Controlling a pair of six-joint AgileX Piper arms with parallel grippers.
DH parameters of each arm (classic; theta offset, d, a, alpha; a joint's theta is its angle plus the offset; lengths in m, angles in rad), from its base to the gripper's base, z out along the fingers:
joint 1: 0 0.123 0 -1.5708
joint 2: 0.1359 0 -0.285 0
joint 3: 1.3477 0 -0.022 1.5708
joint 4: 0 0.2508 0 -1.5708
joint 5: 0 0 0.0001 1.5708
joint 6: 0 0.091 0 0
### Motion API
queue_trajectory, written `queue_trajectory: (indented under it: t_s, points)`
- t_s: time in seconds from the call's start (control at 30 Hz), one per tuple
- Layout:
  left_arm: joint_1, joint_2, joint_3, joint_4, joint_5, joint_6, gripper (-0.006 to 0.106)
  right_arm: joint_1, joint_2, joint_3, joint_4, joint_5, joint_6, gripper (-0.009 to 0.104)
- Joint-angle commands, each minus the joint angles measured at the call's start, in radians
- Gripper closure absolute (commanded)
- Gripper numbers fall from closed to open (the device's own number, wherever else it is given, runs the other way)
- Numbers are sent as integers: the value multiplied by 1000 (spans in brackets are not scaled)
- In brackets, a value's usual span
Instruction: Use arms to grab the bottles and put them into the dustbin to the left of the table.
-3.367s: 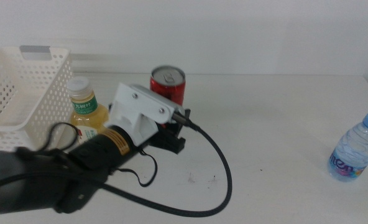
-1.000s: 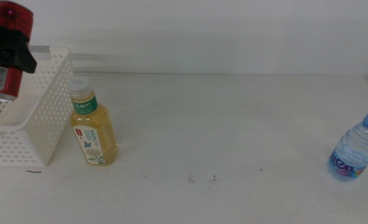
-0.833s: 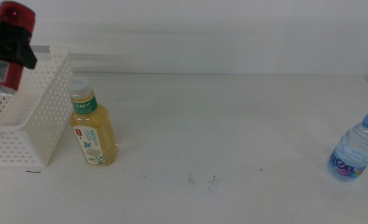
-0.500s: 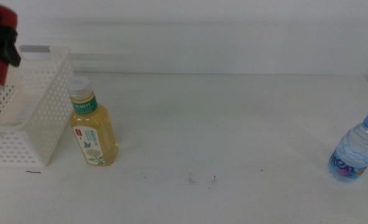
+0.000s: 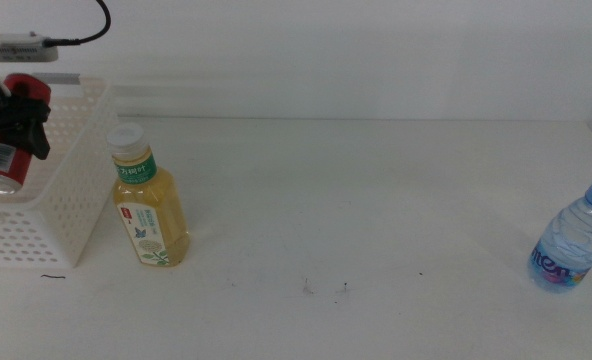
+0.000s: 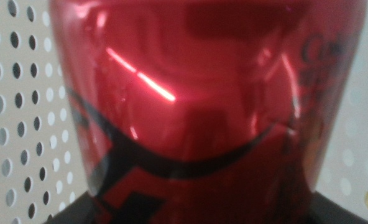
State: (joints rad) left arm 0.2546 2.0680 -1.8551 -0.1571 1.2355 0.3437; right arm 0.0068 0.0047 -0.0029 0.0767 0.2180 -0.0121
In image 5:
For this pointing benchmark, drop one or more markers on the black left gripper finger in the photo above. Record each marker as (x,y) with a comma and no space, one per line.
(38,130)

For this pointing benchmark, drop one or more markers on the red soda can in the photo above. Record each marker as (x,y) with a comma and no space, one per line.
(1,160)

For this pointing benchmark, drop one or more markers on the clear water bottle blue cap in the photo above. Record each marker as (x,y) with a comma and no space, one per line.
(573,235)

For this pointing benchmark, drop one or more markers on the white perforated plastic basket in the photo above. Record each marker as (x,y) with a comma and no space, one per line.
(76,200)

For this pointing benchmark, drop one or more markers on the small dark thread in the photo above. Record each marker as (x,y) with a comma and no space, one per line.
(53,276)

